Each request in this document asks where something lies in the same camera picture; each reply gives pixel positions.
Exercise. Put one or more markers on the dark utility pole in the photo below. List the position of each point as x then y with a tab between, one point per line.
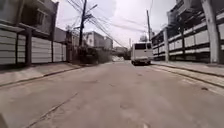
81	30

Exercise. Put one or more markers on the pale buildings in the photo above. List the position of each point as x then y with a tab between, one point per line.
95	40

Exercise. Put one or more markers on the building with pale railing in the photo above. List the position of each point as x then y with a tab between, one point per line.
193	40

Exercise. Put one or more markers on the white van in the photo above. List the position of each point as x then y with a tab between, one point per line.
141	53

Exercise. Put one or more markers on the grey concrete pole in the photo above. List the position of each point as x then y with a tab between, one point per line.
210	30

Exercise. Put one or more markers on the dark bushes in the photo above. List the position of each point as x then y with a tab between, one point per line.
88	55

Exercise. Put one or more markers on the grey concrete road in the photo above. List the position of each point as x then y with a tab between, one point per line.
116	93

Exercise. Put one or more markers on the building with white fence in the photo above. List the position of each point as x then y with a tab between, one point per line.
40	50

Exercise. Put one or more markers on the concrete sidewalk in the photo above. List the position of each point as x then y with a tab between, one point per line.
30	71
196	68

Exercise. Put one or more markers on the thin utility pole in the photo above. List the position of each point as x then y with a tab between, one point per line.
148	25

